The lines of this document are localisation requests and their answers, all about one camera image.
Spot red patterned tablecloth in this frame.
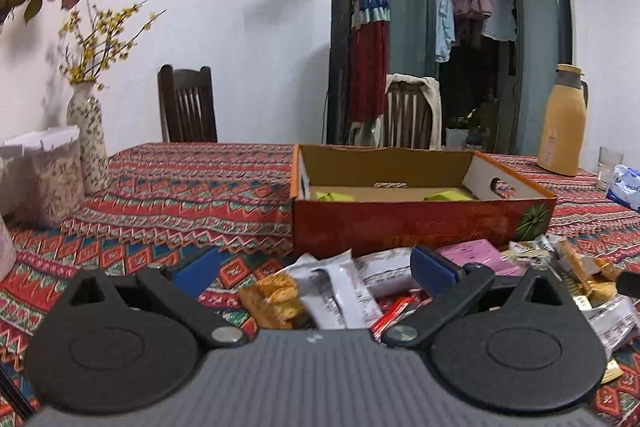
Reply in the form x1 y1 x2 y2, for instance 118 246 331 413
0 142 640 427

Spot blue white tissue pack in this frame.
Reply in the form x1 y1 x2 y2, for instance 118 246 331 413
605 163 640 211

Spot pile of assorted snack packets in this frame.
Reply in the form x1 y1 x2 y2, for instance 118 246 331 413
239 234 640 385

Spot dark wooden chair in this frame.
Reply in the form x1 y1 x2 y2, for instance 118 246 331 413
157 64 218 144

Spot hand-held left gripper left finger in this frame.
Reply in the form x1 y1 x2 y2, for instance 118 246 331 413
50 247 251 350

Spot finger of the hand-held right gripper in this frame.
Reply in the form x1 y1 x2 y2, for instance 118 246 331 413
616 272 640 298

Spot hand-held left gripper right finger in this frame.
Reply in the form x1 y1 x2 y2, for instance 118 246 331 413
380 244 583 350

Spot light blue hanging shirt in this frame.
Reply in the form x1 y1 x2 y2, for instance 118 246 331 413
434 0 457 64

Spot yellow thermos jug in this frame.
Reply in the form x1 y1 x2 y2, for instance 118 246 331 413
536 63 590 178

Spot floral ceramic vase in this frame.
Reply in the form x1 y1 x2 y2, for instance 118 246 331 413
66 83 109 195

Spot yellow flower branches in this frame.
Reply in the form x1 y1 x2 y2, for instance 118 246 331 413
57 1 167 92

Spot pale pink vase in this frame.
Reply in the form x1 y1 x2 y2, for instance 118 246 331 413
0 217 17 280

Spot clear drinking glass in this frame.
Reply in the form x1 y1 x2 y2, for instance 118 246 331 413
595 147 625 188

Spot wooden chair with draped bag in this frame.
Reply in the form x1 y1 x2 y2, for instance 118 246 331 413
382 74 443 151

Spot dark framed sliding glass door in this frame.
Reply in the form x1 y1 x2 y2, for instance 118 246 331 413
327 0 574 158

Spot red cardboard box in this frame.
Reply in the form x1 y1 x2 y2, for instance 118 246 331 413
290 143 558 258

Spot green potted plant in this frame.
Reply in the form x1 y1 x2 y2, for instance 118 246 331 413
452 99 501 132

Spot white hanging garment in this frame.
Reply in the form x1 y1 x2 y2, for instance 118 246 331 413
482 0 518 42

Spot white plant pot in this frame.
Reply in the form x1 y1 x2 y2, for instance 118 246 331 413
445 127 471 151

